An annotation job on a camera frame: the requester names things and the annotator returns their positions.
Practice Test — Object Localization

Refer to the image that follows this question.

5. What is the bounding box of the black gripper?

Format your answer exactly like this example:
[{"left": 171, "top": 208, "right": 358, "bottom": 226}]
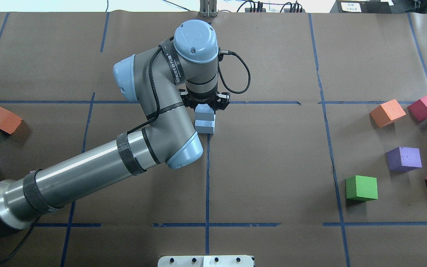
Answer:
[{"left": 178, "top": 88, "right": 230, "bottom": 111}]

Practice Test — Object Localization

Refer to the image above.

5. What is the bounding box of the blue foam block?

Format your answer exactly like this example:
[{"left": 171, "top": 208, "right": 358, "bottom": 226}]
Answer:
[
  {"left": 194, "top": 104, "right": 215, "bottom": 121},
  {"left": 194, "top": 120, "right": 215, "bottom": 135}
]

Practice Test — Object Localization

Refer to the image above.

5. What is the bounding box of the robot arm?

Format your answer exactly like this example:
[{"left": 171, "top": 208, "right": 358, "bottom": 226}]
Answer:
[{"left": 0, "top": 20, "right": 230, "bottom": 238}]

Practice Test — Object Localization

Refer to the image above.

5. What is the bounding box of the black power supply box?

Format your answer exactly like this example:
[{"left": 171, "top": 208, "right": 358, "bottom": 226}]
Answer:
[{"left": 329, "top": 0, "right": 391, "bottom": 14}]

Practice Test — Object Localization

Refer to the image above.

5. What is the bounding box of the green foam block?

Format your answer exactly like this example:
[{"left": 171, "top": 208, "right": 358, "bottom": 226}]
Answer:
[{"left": 345, "top": 175, "right": 378, "bottom": 202}]

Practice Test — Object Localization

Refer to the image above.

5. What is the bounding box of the orange foam block right side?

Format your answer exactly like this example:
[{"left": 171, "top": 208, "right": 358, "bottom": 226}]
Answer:
[{"left": 370, "top": 99, "right": 406, "bottom": 128}]

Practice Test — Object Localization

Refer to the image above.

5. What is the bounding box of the orange foam block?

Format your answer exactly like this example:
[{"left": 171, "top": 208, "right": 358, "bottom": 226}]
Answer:
[
  {"left": 0, "top": 106, "right": 23, "bottom": 135},
  {"left": 370, "top": 99, "right": 406, "bottom": 128}
]

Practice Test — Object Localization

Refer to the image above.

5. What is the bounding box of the purple foam block right side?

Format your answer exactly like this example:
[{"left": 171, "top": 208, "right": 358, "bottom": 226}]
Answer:
[{"left": 386, "top": 146, "right": 423, "bottom": 172}]

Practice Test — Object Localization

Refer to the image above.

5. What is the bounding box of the crimson foam block far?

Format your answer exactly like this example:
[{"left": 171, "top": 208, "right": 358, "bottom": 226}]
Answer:
[{"left": 408, "top": 95, "right": 427, "bottom": 122}]

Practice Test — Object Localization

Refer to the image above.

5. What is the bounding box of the orange foam block left side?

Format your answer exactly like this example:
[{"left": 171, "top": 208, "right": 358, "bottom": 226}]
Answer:
[{"left": 0, "top": 106, "right": 23, "bottom": 135}]

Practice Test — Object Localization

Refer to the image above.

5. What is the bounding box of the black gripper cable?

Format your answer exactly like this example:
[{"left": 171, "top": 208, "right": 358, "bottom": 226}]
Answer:
[{"left": 217, "top": 49, "right": 251, "bottom": 94}]

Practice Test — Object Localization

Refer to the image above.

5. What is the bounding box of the aluminium frame post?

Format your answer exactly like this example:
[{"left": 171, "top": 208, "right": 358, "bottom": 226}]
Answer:
[{"left": 199, "top": 0, "right": 218, "bottom": 17}]

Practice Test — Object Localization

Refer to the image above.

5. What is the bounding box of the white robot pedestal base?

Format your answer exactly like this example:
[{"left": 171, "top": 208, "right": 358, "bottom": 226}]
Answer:
[{"left": 157, "top": 255, "right": 255, "bottom": 267}]

